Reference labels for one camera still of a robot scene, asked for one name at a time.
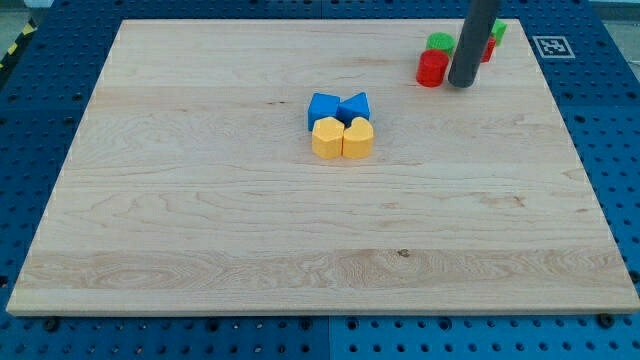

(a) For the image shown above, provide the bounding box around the white fiducial marker tag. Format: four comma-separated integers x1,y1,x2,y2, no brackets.
532,35,575,59

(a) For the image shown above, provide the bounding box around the blue triangle block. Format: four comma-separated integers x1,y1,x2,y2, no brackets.
336,92,370,127

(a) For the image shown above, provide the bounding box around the green cylinder block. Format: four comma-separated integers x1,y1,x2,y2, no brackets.
425,32,456,57

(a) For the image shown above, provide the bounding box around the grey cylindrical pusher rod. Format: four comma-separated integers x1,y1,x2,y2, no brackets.
448,0,501,88

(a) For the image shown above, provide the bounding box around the green block behind rod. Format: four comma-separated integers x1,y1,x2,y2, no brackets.
491,19,508,47

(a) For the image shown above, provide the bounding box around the red block behind rod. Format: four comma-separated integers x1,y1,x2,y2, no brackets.
481,36,497,63

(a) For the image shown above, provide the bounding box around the yellow heart block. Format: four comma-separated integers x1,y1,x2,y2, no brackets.
342,117,375,159

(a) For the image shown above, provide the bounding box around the wooden board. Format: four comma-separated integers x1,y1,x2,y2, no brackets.
7,19,639,317

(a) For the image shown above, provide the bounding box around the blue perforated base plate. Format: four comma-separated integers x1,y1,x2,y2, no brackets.
1,1,639,359

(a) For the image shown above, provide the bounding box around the blue cube block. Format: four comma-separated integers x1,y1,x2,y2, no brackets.
307,93,340,131

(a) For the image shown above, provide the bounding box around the yellow hexagon block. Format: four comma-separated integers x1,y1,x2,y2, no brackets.
312,117,345,159

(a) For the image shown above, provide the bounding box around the red cylinder block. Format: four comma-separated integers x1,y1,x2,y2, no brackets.
416,49,449,87

